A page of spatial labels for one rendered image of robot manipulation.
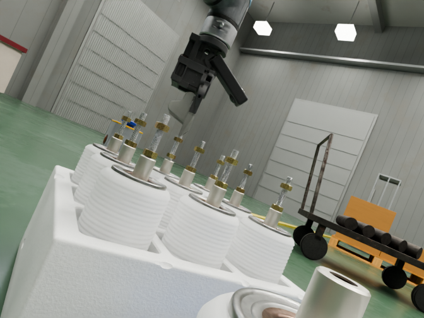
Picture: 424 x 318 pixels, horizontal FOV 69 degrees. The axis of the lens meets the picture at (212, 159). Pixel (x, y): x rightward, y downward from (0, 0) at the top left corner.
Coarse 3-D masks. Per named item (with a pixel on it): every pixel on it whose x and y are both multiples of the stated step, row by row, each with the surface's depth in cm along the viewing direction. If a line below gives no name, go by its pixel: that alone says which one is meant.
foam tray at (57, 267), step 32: (64, 192) 46; (32, 224) 56; (64, 224) 34; (32, 256) 38; (64, 256) 30; (96, 256) 32; (128, 256) 33; (160, 256) 37; (32, 288) 30; (64, 288) 31; (96, 288) 32; (128, 288) 34; (160, 288) 36; (192, 288) 38; (224, 288) 40; (288, 288) 48
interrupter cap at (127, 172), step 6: (114, 168) 38; (120, 168) 39; (126, 168) 42; (126, 174) 37; (138, 180) 37; (144, 180) 38; (150, 180) 42; (156, 180) 43; (150, 186) 37; (156, 186) 38; (162, 186) 41
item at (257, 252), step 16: (240, 224) 50; (256, 224) 48; (240, 240) 49; (256, 240) 47; (272, 240) 47; (288, 240) 48; (240, 256) 48; (256, 256) 47; (272, 256) 47; (288, 256) 49; (256, 272) 46; (272, 272) 47
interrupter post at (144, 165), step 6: (144, 156) 39; (138, 162) 40; (144, 162) 39; (150, 162) 40; (138, 168) 39; (144, 168) 39; (150, 168) 40; (132, 174) 40; (138, 174) 39; (144, 174) 39
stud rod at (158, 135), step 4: (164, 116) 40; (168, 116) 40; (164, 120) 40; (168, 120) 41; (156, 132) 40; (160, 132) 40; (156, 136) 40; (160, 136) 40; (152, 140) 40; (156, 140) 40; (152, 144) 40; (156, 144) 40; (148, 148) 40; (152, 148) 40
